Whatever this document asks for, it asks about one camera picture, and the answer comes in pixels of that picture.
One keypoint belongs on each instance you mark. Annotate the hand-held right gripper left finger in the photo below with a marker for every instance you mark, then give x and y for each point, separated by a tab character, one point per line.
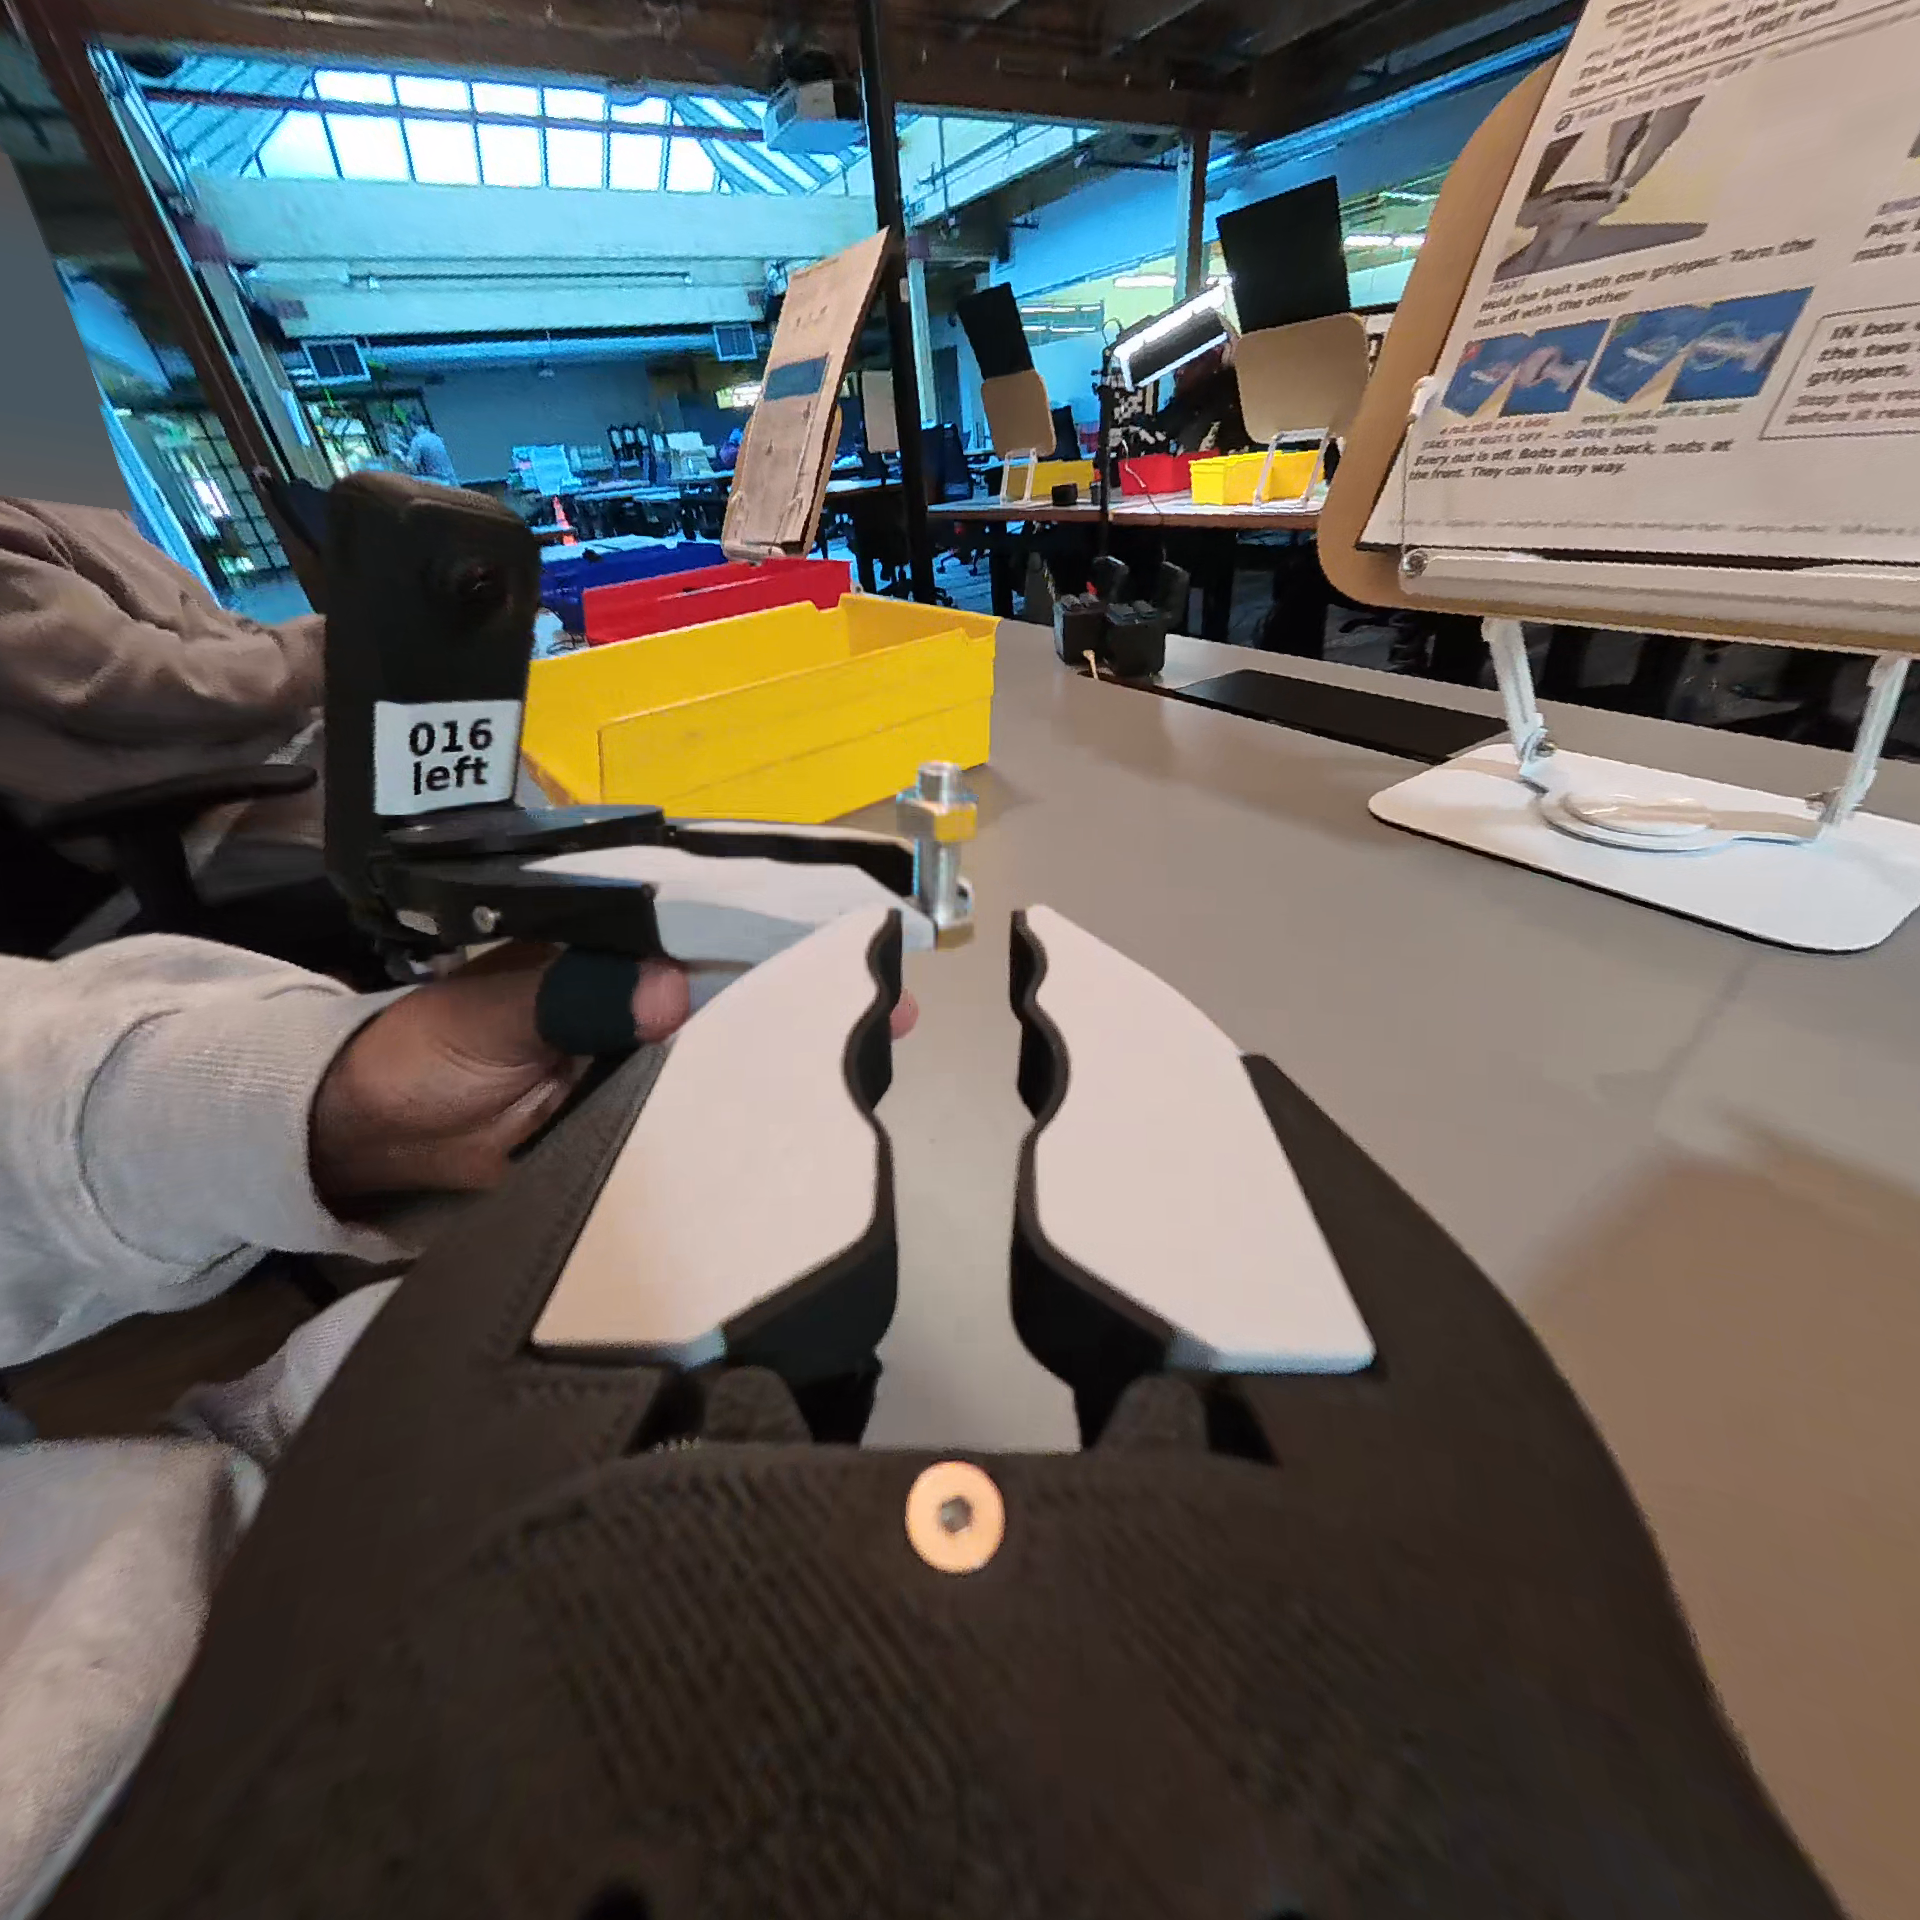
721	1170

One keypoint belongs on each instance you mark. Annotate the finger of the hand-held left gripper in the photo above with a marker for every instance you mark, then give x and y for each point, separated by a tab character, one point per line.
705	909
796	839

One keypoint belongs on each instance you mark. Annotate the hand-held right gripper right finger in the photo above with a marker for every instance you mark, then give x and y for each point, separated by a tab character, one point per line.
1184	1185

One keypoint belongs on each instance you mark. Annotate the yellow plastic bin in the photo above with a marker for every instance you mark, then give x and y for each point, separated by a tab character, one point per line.
1245	477
1060	477
750	721

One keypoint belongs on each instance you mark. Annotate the steel hex nut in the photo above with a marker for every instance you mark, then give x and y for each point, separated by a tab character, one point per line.
933	818

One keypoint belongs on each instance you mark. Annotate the steel hex bolt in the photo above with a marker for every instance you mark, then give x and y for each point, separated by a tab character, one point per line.
944	886

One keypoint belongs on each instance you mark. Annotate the person's left forearm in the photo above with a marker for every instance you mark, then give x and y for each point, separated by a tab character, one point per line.
150	1126

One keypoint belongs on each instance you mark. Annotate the grey desk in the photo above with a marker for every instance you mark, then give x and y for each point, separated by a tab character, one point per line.
1500	1126

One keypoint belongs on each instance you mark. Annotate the person's left hand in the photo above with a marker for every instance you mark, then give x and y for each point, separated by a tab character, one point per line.
434	1080

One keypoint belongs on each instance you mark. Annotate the blue plastic bin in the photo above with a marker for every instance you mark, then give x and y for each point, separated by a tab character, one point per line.
600	568

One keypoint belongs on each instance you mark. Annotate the red plastic bin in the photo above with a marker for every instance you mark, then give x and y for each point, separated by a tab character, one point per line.
705	593
1162	473

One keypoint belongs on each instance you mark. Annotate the black office chair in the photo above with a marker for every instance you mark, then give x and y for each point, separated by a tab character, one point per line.
135	796

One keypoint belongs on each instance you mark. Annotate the black charger dock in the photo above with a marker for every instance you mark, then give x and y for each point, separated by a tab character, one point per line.
1141	630

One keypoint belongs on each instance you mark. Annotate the cardboard backed document stand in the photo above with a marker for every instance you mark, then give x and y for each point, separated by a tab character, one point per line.
804	436

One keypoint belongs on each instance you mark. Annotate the wooden document stand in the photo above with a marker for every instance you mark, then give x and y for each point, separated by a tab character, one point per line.
1306	376
1017	412

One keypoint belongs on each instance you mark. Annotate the black steel column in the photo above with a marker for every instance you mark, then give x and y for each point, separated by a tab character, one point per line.
893	301

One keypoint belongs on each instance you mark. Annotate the LED light bar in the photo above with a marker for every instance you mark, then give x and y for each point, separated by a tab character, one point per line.
1178	340

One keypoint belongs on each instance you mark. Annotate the ceiling projector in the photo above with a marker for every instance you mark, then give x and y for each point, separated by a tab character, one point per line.
809	108

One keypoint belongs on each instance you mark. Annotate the person's torso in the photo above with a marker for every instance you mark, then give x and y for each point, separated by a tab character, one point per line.
89	1622

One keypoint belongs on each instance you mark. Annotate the printed instruction sheet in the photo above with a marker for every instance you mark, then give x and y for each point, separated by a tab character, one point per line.
1694	225

